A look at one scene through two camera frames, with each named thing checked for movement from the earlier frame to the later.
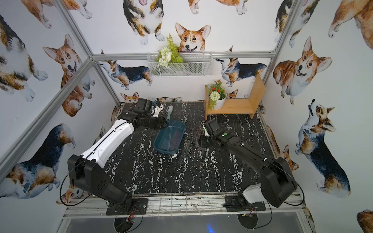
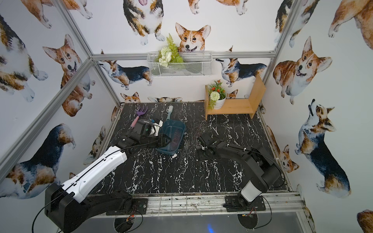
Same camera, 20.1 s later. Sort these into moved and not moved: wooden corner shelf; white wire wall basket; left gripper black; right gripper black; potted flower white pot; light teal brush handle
Moved: right gripper black; left gripper black
Not moved: potted flower white pot; light teal brush handle; white wire wall basket; wooden corner shelf
